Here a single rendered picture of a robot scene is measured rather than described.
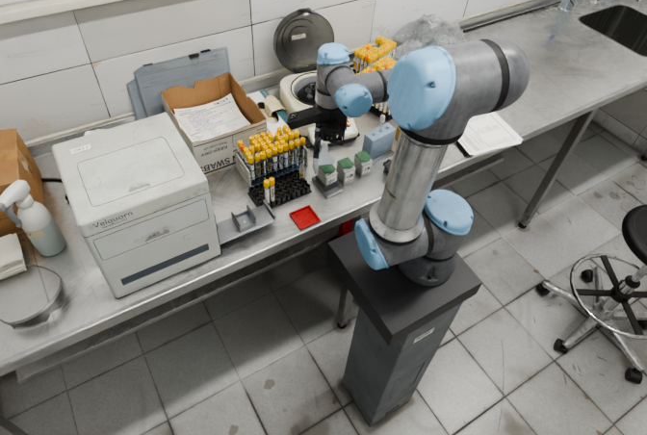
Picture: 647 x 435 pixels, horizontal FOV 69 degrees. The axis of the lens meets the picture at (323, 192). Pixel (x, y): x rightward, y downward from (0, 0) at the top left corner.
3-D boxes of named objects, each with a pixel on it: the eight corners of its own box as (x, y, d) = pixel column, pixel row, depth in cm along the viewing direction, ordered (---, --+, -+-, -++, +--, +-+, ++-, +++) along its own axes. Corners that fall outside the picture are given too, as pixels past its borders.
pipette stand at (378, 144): (372, 166, 154) (375, 143, 147) (357, 154, 158) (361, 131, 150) (394, 154, 158) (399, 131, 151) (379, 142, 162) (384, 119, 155)
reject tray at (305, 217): (300, 230, 135) (300, 229, 134) (289, 215, 138) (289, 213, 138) (321, 221, 137) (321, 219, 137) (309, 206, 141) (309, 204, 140)
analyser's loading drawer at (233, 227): (207, 253, 125) (204, 242, 122) (197, 236, 129) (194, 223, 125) (275, 223, 133) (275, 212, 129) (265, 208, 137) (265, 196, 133)
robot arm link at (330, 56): (324, 61, 108) (312, 42, 113) (323, 100, 116) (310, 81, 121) (356, 56, 110) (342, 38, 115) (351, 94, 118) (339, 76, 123)
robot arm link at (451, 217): (469, 252, 113) (489, 218, 102) (420, 268, 109) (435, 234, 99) (443, 213, 120) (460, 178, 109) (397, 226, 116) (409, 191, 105)
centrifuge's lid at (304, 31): (274, 14, 151) (267, 6, 157) (278, 86, 168) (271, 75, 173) (336, 6, 158) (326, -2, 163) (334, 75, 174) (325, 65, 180)
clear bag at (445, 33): (428, 63, 197) (436, 34, 187) (415, 42, 208) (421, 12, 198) (473, 61, 201) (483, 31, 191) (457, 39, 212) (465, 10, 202)
